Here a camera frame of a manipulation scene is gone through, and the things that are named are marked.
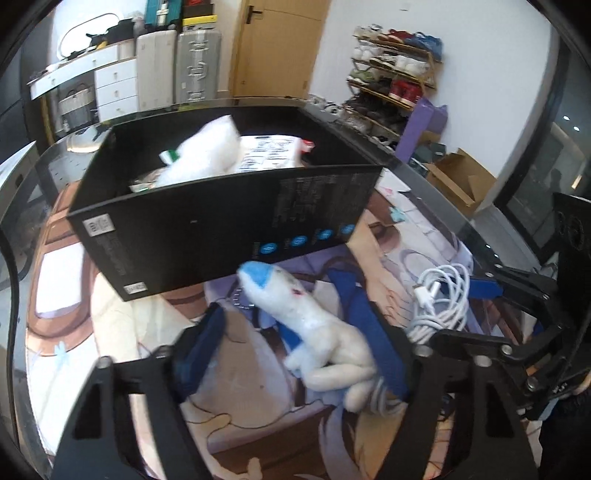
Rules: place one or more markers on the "rows of assorted sneakers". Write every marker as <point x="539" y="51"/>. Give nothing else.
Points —
<point x="392" y="87"/>

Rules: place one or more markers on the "silver suitcase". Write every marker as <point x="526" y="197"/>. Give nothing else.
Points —
<point x="196" y="64"/>

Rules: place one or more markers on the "dark glass sliding door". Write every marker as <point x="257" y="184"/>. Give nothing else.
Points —
<point x="545" y="152"/>

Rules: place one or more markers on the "white printed pouch red edges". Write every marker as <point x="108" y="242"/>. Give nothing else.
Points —
<point x="268" y="154"/>

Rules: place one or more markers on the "white side counter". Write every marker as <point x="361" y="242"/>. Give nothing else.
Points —
<point x="14" y="170"/>

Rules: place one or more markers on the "brown cardboard box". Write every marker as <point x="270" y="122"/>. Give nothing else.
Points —
<point x="461" y="180"/>

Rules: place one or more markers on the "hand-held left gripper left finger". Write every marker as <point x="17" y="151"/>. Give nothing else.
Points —
<point x="203" y="341"/>

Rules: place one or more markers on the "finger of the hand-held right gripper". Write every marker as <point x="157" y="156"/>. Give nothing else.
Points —
<point x="487" y="287"/>
<point x="466" y="339"/>

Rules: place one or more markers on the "dark green box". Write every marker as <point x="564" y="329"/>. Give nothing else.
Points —
<point x="431" y="154"/>

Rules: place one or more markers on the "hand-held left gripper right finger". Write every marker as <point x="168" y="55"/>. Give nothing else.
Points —
<point x="376" y="341"/>

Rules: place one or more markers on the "green white tissue packet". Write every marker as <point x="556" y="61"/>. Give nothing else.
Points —
<point x="169" y="157"/>

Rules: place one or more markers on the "oval black-framed mirror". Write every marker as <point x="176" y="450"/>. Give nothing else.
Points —
<point x="87" y="32"/>

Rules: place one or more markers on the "teal suitcase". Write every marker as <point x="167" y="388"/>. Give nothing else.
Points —
<point x="160" y="13"/>

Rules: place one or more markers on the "black bag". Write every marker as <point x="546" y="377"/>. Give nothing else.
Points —
<point x="121" y="33"/>

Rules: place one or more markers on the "wooden door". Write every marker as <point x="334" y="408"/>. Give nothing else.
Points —
<point x="277" y="48"/>

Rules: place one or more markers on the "printed cartoon table mat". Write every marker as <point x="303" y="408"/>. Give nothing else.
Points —
<point x="60" y="286"/>

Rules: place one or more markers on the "white desk with drawers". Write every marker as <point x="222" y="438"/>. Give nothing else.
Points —
<point x="113" y="78"/>

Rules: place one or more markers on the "yellow black box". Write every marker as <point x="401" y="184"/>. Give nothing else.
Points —
<point x="199" y="21"/>

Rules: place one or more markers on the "wooden shoe rack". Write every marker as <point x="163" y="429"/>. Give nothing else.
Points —
<point x="429" y="69"/>

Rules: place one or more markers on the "black cardboard box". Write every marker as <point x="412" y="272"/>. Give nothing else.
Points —
<point x="207" y="230"/>

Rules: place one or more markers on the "white suitcase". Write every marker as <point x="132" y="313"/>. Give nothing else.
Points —
<point x="156" y="69"/>

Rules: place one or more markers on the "purple box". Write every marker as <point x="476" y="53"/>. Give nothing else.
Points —
<point x="425" y="124"/>

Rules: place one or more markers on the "white patterned packet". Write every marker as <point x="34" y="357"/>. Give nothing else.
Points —
<point x="144" y="181"/>

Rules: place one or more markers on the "loose shoes pile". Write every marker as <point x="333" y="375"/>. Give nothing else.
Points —
<point x="328" y="106"/>

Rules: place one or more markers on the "white woven basket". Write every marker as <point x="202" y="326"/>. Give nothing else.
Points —
<point x="76" y="108"/>

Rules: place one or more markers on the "white blue plush toy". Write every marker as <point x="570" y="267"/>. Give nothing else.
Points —
<point x="318" y="332"/>

